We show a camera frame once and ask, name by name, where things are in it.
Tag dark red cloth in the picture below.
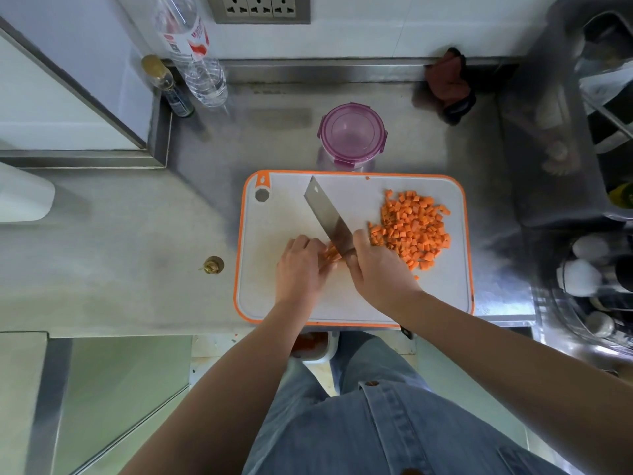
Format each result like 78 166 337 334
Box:
423 47 477 126

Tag group of seasoning bottles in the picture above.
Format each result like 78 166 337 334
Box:
555 231 633 348

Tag pile of diced carrot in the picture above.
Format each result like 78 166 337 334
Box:
367 188 452 281

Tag white and black bag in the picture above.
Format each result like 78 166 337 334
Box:
575 11 633 155

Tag person's left forearm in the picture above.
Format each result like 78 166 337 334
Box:
118 299 320 475

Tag person's right forearm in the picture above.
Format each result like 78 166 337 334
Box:
398 289 633 475

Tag person's left hand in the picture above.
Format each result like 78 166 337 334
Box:
275 234 340 313

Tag small gold-capped bottle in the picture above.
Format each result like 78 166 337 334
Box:
141 54 195 119

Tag grey wall socket panel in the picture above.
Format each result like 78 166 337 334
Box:
207 0 312 25

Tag blue denim shirt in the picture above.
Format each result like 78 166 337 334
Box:
242 380 570 475

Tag pale green cabinet front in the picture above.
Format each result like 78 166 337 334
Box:
414 336 531 453
51 334 194 475

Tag black-handled kitchen knife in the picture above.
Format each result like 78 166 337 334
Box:
303 175 414 341

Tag clear plastic water bottle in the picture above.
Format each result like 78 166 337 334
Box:
152 0 230 108

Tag white orange-rimmed cutting board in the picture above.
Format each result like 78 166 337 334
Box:
233 169 476 329

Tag metal utensil handle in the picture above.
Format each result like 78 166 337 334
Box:
583 90 633 140

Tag blue denim trousers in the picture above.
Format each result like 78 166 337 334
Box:
242 332 434 475

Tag clear round basin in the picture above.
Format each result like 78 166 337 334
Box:
537 237 633 352

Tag white waste bin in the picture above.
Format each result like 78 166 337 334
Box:
289 331 342 362

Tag purple lidded container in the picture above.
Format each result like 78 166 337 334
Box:
316 102 389 172

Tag person's right hand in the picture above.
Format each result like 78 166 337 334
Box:
344 228 426 320

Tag yellow-capped sauce bottle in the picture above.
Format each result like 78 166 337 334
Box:
607 181 633 210

